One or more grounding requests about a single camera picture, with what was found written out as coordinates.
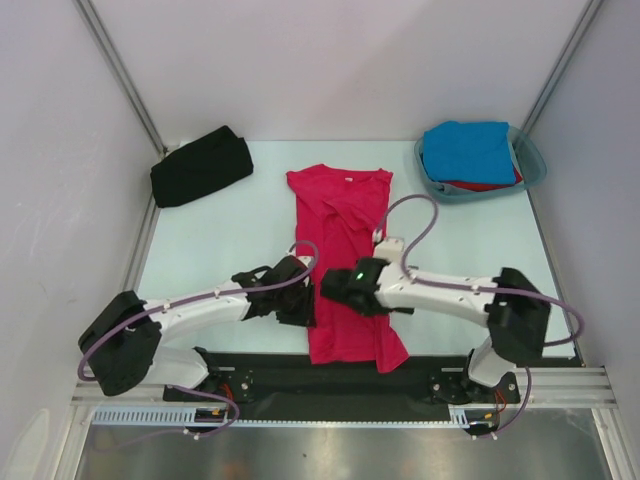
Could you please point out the blue t shirt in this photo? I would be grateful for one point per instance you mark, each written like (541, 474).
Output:
(469, 152)

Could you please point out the right slotted cable duct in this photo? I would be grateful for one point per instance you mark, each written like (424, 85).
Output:
(469, 415)

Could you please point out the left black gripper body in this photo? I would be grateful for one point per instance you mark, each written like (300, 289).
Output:
(294, 307)

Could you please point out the red t shirt in basket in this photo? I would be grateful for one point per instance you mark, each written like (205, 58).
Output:
(483, 187)

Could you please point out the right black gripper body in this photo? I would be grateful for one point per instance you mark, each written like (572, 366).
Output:
(386, 308)

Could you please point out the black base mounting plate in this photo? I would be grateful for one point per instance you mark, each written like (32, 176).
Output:
(290, 388)

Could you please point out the folded black t shirt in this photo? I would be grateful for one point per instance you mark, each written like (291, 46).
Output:
(200, 168)

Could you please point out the left slotted cable duct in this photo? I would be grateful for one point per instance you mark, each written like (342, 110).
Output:
(160, 416)

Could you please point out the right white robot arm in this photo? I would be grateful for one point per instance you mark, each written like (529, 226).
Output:
(508, 306)

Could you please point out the slotted cable duct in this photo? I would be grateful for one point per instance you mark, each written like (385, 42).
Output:
(160, 416)
(469, 415)

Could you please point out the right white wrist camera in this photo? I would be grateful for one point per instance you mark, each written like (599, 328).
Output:
(387, 247)

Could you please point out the right aluminium corner post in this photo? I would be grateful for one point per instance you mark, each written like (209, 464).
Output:
(585, 20)

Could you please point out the teal plastic basket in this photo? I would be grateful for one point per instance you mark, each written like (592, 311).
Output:
(526, 159)

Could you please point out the aluminium corner post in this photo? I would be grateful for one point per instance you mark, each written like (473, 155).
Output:
(102, 38)
(585, 20)

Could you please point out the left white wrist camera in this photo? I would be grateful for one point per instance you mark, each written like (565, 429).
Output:
(307, 261)

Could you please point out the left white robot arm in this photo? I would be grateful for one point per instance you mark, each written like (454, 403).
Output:
(129, 342)

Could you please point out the left aluminium corner post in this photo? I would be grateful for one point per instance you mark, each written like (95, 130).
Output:
(102, 38)

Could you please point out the pink t shirt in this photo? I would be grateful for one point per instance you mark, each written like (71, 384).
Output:
(338, 210)

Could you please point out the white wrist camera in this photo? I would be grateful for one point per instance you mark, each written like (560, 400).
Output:
(387, 247)
(307, 261)

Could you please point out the aluminium front frame rail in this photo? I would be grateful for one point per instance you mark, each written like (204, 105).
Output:
(572, 388)

